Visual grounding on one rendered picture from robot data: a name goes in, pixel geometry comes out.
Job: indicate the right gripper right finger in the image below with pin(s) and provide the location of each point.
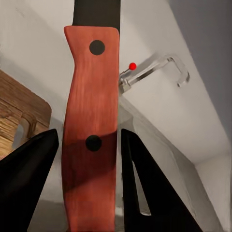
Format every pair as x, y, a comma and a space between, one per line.
168, 212

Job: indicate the drop in sink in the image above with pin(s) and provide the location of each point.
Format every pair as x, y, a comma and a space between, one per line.
161, 153

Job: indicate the cutting board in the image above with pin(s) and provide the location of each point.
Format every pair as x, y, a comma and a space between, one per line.
18, 101

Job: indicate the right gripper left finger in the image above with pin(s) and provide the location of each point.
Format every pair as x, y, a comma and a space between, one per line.
22, 177

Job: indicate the parer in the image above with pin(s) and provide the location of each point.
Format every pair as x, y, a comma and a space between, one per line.
89, 142

